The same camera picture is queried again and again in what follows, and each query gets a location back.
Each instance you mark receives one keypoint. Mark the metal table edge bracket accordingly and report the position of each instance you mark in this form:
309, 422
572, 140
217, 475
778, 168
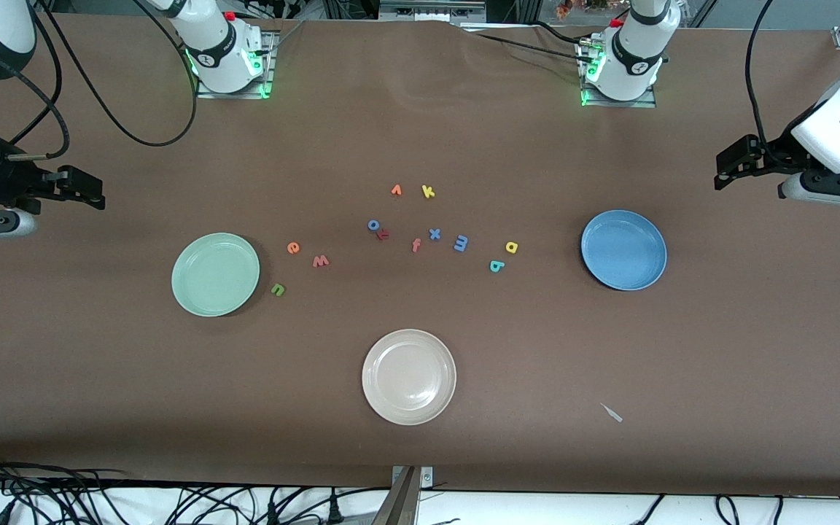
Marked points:
405, 499

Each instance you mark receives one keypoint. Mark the small orange background object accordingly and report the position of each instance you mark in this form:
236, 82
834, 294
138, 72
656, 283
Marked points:
564, 9

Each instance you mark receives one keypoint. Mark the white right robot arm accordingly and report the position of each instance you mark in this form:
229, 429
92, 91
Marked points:
219, 51

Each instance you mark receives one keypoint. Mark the red foam letter w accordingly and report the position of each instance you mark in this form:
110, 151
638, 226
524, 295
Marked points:
321, 262

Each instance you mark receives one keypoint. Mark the blue foam letter m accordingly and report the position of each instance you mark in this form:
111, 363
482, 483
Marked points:
460, 243

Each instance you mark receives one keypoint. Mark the white paper scrap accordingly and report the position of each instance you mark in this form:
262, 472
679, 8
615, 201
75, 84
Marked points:
612, 413

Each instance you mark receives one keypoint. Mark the red foam letter t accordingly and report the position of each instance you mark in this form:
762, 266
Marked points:
383, 235

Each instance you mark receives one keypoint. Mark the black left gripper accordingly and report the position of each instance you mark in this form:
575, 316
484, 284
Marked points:
776, 154

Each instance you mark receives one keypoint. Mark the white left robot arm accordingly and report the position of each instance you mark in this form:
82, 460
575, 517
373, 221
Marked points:
631, 58

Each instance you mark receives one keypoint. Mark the brown table cover sheet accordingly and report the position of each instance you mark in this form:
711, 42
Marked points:
99, 401

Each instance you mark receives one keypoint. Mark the green plate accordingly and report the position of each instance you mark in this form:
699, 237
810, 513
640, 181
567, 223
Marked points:
216, 275

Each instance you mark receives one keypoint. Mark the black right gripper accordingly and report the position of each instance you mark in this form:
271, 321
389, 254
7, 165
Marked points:
10, 180

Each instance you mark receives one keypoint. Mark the silver background rail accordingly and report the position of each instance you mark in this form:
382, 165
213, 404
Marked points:
431, 10

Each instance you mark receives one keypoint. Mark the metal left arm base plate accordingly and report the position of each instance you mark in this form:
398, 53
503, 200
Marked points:
650, 98

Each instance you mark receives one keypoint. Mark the green foam letter n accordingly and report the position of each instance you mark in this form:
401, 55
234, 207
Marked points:
278, 291

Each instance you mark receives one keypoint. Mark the beige plate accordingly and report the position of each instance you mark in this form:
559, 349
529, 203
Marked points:
409, 377

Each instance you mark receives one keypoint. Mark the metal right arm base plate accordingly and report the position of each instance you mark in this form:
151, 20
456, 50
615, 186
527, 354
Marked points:
265, 69

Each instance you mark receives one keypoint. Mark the teal foam letter b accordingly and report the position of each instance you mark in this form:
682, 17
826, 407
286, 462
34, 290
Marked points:
495, 267

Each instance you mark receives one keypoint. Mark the blue plate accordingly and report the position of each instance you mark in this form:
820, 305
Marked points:
624, 250

